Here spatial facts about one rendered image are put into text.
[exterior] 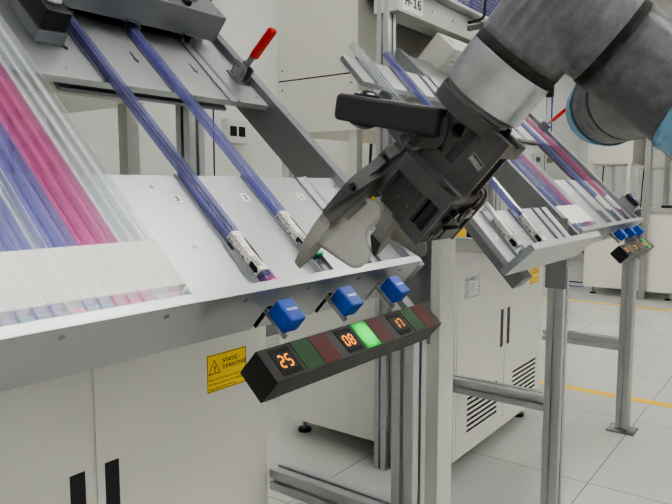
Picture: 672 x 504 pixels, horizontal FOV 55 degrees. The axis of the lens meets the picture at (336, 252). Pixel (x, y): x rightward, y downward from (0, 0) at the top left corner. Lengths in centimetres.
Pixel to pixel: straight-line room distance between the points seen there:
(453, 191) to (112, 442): 64
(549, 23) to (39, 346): 45
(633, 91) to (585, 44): 5
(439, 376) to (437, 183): 77
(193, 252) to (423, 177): 27
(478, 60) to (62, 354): 40
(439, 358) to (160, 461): 54
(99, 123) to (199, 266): 226
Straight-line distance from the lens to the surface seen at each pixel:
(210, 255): 71
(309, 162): 105
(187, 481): 111
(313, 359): 69
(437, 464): 133
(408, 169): 55
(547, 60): 53
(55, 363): 57
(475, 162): 54
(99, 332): 56
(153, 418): 103
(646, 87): 53
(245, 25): 355
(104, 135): 292
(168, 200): 75
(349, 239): 56
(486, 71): 53
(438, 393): 128
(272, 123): 110
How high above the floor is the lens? 84
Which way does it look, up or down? 6 degrees down
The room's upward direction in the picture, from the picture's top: straight up
